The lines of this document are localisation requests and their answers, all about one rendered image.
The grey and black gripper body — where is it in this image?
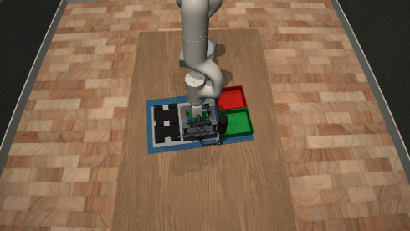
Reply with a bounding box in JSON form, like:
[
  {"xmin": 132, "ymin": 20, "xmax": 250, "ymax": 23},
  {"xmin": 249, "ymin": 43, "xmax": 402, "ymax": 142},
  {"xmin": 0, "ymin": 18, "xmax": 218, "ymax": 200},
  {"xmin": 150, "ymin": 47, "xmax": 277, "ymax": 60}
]
[{"xmin": 191, "ymin": 105, "xmax": 202, "ymax": 119}]

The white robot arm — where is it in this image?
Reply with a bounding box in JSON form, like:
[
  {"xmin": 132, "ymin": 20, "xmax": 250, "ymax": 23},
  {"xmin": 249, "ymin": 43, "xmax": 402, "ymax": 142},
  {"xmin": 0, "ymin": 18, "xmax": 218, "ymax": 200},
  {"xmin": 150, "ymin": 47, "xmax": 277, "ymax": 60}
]
[{"xmin": 176, "ymin": 0, "xmax": 223, "ymax": 109}]

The green circuit board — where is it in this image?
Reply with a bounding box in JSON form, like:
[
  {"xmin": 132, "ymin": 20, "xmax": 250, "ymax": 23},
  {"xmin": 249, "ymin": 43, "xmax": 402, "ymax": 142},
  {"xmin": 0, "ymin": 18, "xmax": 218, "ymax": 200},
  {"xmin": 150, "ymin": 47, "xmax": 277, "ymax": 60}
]
[{"xmin": 187, "ymin": 109, "xmax": 209, "ymax": 123}]

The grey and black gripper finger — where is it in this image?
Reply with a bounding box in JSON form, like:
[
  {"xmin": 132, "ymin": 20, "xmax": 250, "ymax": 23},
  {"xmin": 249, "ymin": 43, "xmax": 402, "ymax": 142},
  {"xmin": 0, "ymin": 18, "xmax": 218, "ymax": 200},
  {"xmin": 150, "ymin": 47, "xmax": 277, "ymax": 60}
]
[{"xmin": 195, "ymin": 115, "xmax": 202, "ymax": 122}]

